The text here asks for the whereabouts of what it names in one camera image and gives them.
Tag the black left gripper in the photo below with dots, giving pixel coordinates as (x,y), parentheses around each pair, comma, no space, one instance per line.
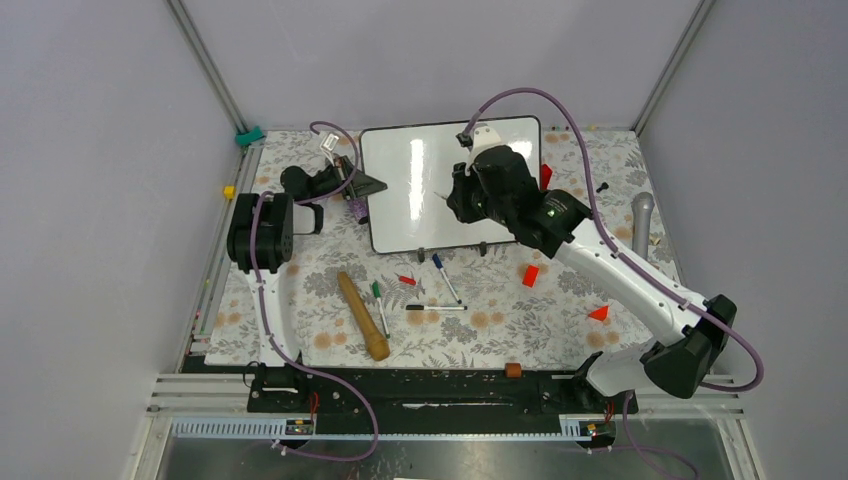
(362,185)

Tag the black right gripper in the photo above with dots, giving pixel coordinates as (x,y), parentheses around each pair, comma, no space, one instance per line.
(458,199)

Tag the white whiteboard black frame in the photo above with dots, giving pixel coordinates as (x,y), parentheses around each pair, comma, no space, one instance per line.
(415,161)

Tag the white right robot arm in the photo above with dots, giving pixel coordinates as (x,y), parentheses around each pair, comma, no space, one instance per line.
(687,329)

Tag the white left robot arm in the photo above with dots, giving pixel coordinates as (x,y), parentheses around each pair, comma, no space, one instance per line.
(273,309)

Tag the red object behind whiteboard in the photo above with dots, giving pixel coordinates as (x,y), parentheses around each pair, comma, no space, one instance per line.
(546,174)

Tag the purple glitter microphone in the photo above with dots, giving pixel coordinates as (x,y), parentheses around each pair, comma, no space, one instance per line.
(359,210)

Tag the blue cap marker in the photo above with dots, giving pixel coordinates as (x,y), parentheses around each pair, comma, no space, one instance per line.
(439,265)

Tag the green cap marker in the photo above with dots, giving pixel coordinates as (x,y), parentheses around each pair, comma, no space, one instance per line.
(376,291)

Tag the floral patterned mat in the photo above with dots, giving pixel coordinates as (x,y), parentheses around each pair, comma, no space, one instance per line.
(546,326)

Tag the teal block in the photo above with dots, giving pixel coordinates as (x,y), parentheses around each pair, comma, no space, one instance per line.
(247,138)

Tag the black cap marker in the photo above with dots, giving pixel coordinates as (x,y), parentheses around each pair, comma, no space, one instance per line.
(416,307)

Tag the silver grey microphone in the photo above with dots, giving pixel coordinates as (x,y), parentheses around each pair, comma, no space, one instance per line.
(642,206)

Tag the red triangular block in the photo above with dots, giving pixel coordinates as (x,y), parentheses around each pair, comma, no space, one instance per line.
(600,314)

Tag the wooden microphone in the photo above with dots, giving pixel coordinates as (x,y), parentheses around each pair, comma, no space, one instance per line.
(376,343)

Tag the orange brown cylinder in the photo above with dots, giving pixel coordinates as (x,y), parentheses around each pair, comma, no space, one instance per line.
(513,370)

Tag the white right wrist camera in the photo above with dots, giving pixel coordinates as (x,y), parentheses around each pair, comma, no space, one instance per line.
(478,140)

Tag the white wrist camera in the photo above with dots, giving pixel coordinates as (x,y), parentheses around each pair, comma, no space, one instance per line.
(478,140)
(328,145)

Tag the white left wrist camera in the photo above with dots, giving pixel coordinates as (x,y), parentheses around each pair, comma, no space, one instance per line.
(328,145)

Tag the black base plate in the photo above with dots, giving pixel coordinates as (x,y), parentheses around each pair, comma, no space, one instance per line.
(416,401)

